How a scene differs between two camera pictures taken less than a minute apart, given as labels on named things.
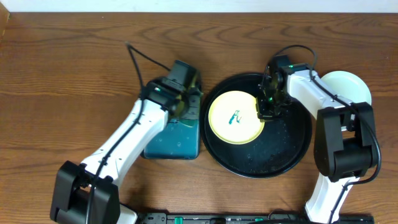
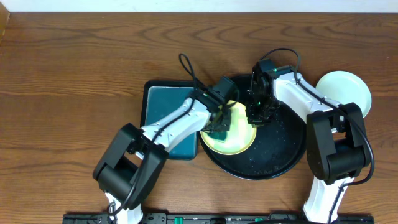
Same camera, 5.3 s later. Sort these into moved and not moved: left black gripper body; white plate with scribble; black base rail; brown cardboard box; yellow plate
Moved: yellow plate; left black gripper body
Not moved: white plate with scribble; black base rail; brown cardboard box
